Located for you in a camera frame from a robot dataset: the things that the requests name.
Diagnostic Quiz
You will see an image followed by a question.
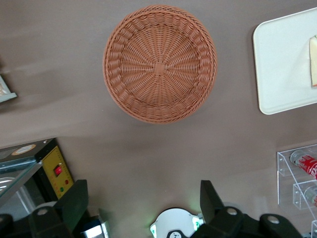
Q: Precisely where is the red cola bottle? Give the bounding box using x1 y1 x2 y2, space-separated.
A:
290 149 317 179

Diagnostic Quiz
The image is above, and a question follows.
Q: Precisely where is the triangular sandwich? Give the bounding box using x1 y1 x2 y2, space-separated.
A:
308 35 317 90

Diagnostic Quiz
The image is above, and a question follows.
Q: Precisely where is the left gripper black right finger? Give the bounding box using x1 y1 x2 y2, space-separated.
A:
195 179 261 238

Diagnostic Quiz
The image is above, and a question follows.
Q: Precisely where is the brown round wicker basket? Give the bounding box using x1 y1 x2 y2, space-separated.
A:
102 4 218 124

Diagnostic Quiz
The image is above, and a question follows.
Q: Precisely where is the grey snack tray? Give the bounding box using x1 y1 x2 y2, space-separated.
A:
0 73 18 103

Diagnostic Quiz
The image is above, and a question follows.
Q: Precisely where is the clear acrylic bottle rack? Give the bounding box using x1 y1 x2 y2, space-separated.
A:
276 143 317 238

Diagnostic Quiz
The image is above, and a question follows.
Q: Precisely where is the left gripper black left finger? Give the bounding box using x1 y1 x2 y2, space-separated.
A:
28 179 89 238

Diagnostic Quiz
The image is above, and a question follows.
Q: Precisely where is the beige plastic tray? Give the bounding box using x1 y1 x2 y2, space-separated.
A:
252 6 317 116

